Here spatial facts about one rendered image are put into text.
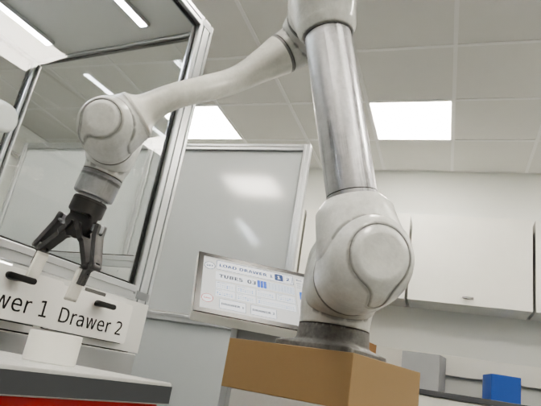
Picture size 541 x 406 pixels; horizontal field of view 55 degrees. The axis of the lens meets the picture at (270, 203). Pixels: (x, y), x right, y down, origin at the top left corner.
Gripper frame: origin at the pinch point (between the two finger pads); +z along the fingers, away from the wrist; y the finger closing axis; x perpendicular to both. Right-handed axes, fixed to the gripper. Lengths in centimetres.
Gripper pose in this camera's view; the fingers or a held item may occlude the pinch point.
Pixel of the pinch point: (51, 286)
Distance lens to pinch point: 119.9
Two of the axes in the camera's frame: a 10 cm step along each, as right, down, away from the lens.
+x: -4.1, -3.6, -8.3
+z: -3.5, 9.1, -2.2
